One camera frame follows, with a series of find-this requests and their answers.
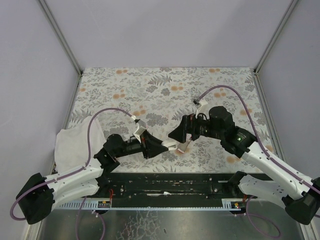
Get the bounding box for red white staple box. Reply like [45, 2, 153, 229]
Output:
[176, 133, 192, 154]

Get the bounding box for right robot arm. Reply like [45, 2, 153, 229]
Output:
[168, 106, 320, 225]

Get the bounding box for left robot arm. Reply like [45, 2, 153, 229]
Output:
[16, 130, 175, 225]

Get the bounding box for floral patterned table mat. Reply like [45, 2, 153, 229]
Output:
[51, 66, 283, 173]

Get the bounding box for white cloth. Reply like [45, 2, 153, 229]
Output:
[54, 116, 106, 173]

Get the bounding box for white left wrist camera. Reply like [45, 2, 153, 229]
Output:
[133, 119, 147, 143]

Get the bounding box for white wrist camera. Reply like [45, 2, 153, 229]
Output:
[193, 99, 208, 117]
[133, 119, 147, 143]

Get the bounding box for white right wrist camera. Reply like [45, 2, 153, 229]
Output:
[193, 99, 208, 117]

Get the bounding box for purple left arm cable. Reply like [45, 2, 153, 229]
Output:
[9, 107, 137, 240]

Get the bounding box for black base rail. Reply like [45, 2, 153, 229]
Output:
[92, 172, 245, 209]

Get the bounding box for right aluminium frame post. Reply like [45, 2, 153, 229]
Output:
[254, 0, 301, 75]

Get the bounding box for aluminium frame post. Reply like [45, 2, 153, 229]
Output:
[254, 0, 301, 75]
[36, 0, 83, 76]

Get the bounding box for white cable duct strip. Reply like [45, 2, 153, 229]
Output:
[55, 199, 111, 211]

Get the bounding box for left aluminium frame post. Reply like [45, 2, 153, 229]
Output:
[36, 0, 83, 76]

